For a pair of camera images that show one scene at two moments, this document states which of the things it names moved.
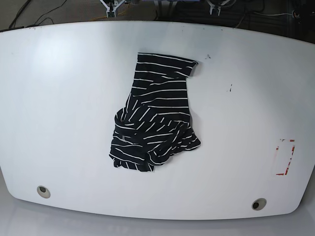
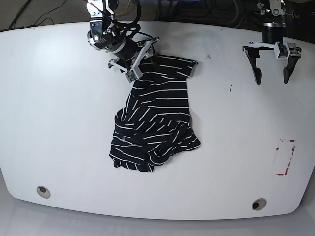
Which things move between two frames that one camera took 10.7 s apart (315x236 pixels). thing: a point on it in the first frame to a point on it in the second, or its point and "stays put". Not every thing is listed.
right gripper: x=213 y=6 to x=251 y=52
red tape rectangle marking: x=277 y=148 stays put
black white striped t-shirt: x=154 y=123 stays put
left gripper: x=111 y=5 to x=145 y=49
